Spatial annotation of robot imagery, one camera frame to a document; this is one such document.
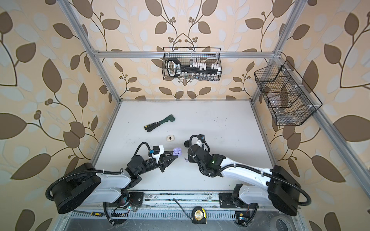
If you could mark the cream earbud charging case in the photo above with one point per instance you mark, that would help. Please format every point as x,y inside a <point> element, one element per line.
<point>170,138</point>

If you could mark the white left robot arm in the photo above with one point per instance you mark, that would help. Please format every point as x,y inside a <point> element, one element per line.
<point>88,185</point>

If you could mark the aluminium frame post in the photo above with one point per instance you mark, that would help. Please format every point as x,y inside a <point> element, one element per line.
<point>72,18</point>

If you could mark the yellow black tape measure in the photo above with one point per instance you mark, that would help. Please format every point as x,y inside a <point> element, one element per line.
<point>198,215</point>

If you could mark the black yellow screwdriver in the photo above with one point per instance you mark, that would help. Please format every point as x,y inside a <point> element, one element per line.
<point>150,126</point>

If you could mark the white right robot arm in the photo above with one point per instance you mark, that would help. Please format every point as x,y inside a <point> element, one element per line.
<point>258,185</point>

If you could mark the green black rivet tool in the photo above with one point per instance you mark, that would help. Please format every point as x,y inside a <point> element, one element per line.
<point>169,118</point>

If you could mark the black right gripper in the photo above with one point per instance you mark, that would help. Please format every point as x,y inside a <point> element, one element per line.
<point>190,159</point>

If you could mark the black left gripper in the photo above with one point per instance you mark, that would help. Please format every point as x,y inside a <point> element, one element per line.
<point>164,159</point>

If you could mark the purple earbud charging case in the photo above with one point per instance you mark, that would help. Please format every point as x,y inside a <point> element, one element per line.
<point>177,151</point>

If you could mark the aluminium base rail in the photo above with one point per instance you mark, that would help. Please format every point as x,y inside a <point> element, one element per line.
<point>178,205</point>

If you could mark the black wire basket with tools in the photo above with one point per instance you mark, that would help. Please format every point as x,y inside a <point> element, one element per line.
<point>207,55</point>

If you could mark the black round charging case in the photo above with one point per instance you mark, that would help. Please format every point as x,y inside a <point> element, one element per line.
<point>187,144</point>

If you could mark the black socket set holder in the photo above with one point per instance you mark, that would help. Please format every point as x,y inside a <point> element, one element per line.
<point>175,68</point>

